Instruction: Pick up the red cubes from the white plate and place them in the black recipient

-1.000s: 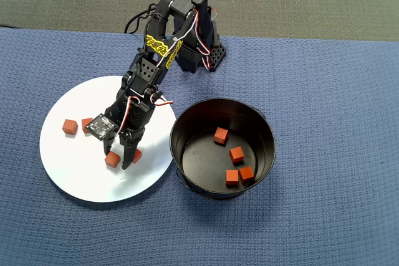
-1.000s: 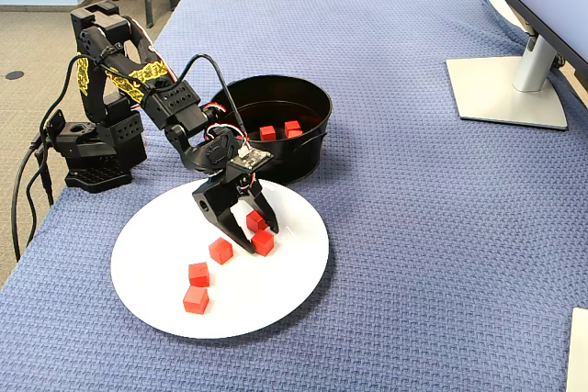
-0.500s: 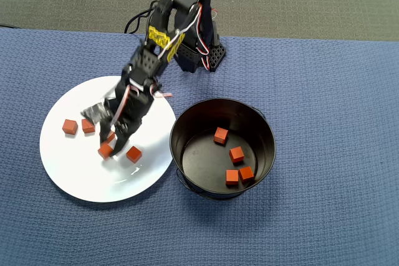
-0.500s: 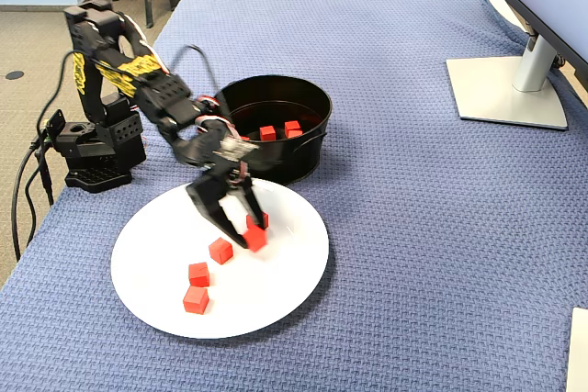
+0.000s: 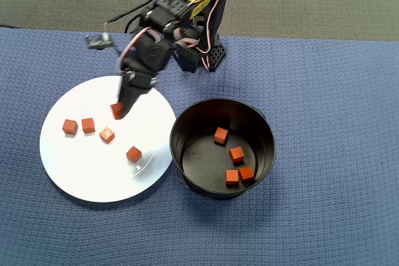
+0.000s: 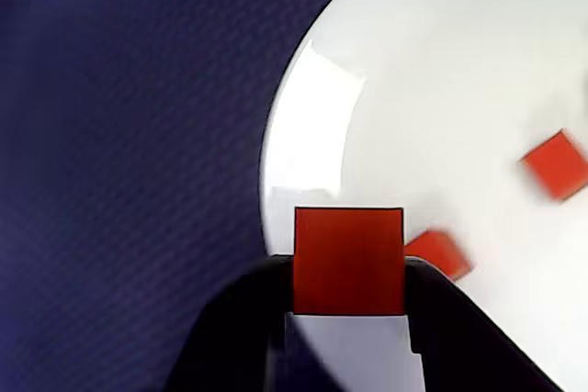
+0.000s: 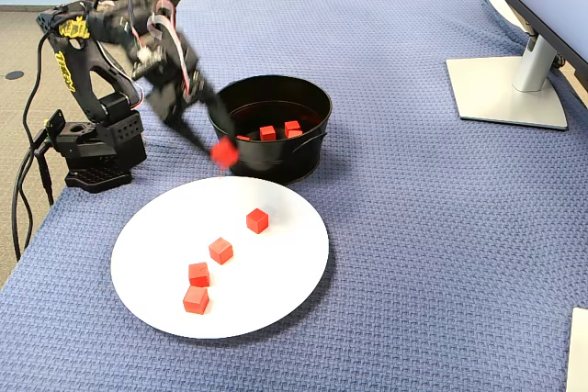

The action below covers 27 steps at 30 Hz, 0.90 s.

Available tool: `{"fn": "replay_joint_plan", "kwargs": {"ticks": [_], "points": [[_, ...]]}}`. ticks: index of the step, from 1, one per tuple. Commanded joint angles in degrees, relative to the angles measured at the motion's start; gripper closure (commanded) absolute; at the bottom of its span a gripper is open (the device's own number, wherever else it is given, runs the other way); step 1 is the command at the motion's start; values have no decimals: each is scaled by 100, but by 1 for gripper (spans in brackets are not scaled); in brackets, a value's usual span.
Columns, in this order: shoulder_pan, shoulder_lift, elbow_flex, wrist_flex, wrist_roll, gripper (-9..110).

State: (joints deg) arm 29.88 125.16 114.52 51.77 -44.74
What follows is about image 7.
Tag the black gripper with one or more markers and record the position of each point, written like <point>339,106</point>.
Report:
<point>180,99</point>

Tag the red cube with dark mark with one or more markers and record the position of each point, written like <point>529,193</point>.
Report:
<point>199,275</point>

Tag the white round plate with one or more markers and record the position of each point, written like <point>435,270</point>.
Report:
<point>275,282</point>

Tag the black metal bucket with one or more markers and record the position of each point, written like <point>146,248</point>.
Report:
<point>275,162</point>

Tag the black floor outlet cover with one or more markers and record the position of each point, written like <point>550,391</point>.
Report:
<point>14,75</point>

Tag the blue woven tablecloth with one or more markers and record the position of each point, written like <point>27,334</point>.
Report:
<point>413,227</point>

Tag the silver monitor stand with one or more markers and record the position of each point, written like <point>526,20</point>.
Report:
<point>505,93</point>

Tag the white flat panel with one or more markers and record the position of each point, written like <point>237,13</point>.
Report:
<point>580,350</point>

